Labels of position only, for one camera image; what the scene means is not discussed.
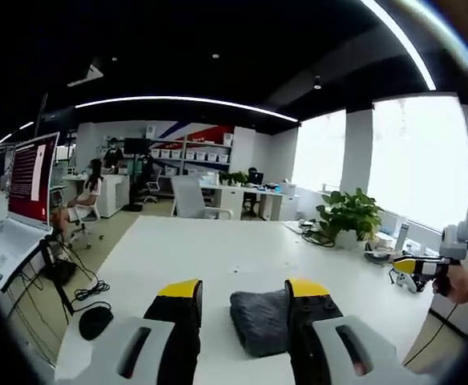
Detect grey towel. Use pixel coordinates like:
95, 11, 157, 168
228, 289, 296, 359

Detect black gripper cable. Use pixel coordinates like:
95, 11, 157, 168
401, 298, 460, 367

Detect person's right hand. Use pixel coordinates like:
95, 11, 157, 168
431, 264, 468, 305

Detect black floor cables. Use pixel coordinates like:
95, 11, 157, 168
15, 236, 111, 350

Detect small green desk plants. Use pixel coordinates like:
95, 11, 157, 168
217, 170, 250, 188

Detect black laptop stand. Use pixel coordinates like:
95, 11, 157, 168
37, 234, 79, 318

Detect shelf of white storage boxes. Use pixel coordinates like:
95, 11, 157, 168
148, 134, 235, 177

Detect black monitor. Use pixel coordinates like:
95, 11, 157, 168
123, 136, 152, 156

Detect black cable on table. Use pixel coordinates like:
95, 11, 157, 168
300, 224, 336, 249

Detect white reception counter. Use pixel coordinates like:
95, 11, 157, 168
63, 172, 131, 220

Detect white laptop with red screen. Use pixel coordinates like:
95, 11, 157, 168
0, 131, 62, 294

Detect white bottle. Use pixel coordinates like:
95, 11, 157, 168
395, 223, 410, 253

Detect round black floor object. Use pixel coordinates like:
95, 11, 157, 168
78, 302, 115, 338

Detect long ceiling light strip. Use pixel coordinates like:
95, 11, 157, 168
73, 95, 300, 123

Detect green potted plant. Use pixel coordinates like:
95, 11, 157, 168
315, 187, 386, 250

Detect white game controller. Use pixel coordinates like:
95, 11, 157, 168
388, 267, 420, 293

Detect white office desk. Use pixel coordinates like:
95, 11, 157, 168
200, 182, 301, 222

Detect white office chair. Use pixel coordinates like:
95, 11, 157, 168
170, 175, 236, 221

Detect white swivel chair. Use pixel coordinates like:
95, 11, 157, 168
66, 175, 103, 249

